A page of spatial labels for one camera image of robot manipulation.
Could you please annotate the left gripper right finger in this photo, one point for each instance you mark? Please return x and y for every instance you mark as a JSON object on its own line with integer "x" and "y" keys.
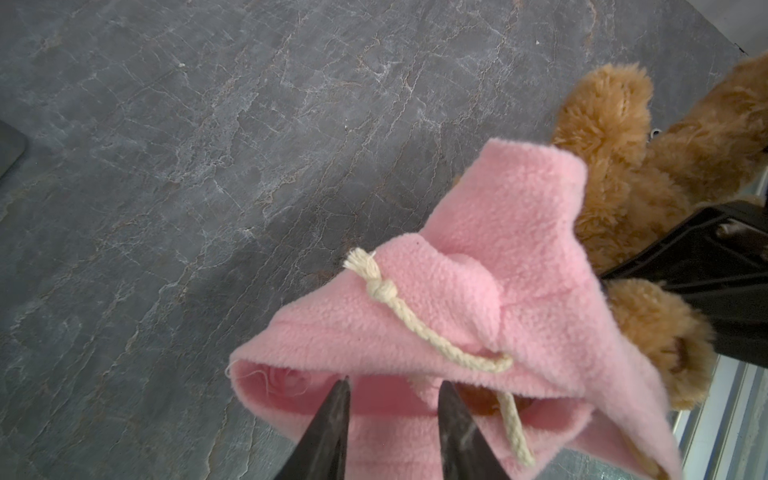
{"x": 465, "y": 453}

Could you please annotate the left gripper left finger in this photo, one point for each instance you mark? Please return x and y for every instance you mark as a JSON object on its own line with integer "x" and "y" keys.
{"x": 321, "y": 452}

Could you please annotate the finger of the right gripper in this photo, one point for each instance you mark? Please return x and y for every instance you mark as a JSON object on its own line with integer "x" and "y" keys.
{"x": 716, "y": 260}

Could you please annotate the brown teddy bear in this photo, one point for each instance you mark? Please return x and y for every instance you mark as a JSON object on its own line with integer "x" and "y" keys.
{"x": 642, "y": 185}

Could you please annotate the pink fleece bear hoodie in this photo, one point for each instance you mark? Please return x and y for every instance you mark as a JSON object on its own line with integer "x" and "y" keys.
{"x": 494, "y": 293}

